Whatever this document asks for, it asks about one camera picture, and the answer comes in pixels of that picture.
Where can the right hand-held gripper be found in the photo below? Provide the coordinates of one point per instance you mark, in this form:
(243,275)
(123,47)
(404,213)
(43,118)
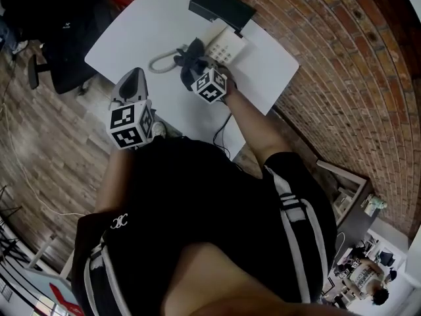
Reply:
(210,85)

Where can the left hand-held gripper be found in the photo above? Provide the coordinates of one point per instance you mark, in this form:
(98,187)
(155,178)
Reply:
(126,123)

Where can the dark grey cloth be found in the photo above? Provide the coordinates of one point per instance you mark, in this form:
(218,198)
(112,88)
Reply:
(192,58)

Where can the white telephone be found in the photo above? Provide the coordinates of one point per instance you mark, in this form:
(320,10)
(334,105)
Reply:
(227,46)

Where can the person's right forearm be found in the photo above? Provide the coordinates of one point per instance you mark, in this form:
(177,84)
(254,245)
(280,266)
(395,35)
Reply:
(250,123)

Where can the person's left forearm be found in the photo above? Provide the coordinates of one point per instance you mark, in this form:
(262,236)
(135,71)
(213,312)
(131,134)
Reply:
(110,183)

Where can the person's white shoe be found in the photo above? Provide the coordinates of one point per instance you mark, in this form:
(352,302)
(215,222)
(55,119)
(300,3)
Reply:
(159,129)

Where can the black flat box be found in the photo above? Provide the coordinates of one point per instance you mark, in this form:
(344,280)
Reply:
(222,7)

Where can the black office chair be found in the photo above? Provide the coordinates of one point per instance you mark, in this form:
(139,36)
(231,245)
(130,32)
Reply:
(65,35)

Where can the person's black striped shirt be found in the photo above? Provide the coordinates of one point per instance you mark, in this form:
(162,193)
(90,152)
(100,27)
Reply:
(204,202)

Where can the black tripod stand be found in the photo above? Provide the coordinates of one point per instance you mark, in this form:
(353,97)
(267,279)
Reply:
(8,229)

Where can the grey shelf unit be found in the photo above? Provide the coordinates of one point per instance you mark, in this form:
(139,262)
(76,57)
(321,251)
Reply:
(348,193)

